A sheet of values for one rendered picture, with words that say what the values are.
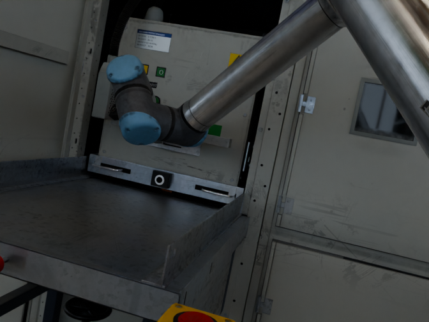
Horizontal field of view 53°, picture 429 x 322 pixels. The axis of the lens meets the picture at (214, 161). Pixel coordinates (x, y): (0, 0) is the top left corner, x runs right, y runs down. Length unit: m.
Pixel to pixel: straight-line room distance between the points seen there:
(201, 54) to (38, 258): 0.86
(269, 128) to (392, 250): 0.49
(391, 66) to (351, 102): 0.71
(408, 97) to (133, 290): 0.48
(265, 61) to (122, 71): 0.35
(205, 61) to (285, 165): 0.41
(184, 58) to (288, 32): 0.59
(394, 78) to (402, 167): 0.74
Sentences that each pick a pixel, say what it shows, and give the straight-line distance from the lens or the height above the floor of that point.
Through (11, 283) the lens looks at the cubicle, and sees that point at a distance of 1.72.
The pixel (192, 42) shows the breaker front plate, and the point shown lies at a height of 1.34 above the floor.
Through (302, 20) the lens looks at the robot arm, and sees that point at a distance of 0.89.
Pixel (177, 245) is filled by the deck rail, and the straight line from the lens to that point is 0.72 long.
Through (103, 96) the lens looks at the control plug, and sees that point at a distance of 1.40.
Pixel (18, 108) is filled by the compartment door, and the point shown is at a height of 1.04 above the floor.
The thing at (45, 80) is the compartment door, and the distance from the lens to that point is 1.45.
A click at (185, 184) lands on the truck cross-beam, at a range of 1.41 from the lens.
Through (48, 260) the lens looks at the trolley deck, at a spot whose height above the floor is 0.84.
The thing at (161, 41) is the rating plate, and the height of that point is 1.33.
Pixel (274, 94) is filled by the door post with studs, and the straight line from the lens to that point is 1.32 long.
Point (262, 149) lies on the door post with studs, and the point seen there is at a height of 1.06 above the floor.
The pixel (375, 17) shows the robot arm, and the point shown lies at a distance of 0.62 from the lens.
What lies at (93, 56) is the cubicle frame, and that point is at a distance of 1.52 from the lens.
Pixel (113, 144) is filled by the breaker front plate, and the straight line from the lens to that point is 1.50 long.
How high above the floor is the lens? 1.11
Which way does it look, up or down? 5 degrees down
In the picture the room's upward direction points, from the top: 11 degrees clockwise
